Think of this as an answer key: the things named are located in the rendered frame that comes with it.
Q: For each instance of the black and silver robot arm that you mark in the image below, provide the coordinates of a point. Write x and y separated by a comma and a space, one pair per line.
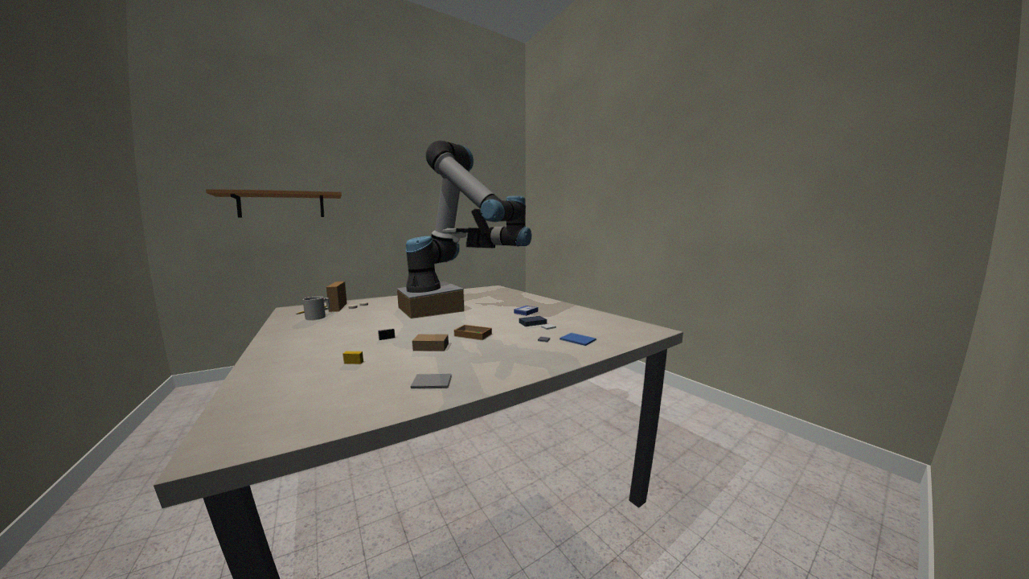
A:
453, 162

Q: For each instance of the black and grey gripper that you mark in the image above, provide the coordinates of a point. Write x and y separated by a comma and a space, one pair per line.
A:
478, 240

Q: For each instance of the grey mug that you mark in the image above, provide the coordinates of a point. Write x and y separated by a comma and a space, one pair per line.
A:
315, 310

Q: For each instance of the brown wooden ball-in-hole puzzle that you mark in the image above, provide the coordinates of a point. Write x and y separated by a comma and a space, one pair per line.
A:
473, 332

